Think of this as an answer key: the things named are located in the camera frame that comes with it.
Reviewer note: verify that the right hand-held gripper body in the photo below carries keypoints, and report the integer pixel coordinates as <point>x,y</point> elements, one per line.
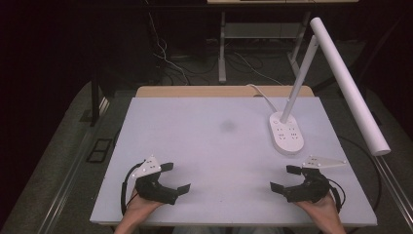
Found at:
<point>313,190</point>

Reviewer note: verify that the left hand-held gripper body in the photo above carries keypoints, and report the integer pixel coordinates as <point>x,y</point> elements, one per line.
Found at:
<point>152,191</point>

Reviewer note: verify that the person's left hand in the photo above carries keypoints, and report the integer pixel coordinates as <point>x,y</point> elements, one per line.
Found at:
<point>139,208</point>

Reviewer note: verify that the person's right hand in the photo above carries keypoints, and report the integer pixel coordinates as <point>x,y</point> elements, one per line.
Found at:
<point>323,209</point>

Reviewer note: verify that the white desk lamp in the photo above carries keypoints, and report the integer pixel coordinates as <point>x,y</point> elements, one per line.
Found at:
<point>287,136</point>

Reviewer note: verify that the black rectangular floor frame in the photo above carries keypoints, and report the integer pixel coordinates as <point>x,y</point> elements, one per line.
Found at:
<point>92,156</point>

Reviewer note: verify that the aluminium floor rail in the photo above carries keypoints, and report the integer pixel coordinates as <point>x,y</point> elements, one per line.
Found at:
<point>394,182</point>
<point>73,169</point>

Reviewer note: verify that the black stand post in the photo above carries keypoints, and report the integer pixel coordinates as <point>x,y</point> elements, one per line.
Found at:
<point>94,100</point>

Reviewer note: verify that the white metal frame desk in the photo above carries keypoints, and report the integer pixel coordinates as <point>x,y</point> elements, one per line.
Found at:
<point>259,31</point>

